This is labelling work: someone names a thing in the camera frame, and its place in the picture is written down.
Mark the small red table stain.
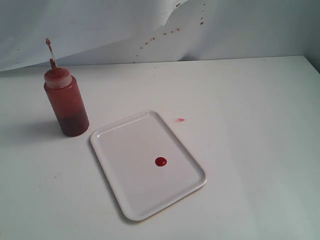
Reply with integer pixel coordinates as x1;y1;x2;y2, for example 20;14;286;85
175;118;185;123

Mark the white rectangular tray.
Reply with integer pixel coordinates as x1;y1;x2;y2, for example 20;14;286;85
90;110;208;221

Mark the red sauce squeeze bottle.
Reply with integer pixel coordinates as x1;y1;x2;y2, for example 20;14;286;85
43;38;90;137

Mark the white paper backdrop sheet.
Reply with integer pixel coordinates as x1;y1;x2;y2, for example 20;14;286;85
0;0;320;71

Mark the red sauce blob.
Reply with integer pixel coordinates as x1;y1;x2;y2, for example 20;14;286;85
155;156;167;167

